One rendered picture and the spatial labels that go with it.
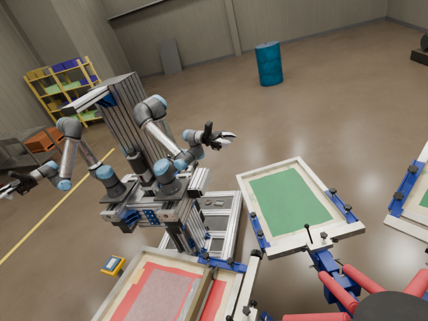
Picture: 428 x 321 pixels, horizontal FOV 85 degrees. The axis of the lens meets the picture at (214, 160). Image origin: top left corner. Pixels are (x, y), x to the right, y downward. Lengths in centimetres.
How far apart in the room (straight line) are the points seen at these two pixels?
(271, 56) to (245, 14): 541
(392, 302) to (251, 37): 1160
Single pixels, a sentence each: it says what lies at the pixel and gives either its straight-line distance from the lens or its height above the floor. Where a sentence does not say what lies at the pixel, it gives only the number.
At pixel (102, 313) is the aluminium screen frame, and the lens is 176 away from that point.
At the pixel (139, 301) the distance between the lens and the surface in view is 169.
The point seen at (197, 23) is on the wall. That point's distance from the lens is 1247.
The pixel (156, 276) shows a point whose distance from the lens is 172.
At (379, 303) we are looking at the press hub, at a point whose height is 132.
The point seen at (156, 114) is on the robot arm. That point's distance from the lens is 153.
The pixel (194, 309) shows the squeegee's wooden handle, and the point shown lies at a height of 105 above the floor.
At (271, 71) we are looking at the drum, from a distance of 693.
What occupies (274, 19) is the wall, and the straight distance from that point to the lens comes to 1197.
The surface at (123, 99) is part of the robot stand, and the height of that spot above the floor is 192.
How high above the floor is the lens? 226
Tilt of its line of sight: 32 degrees down
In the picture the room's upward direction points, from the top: 18 degrees counter-clockwise
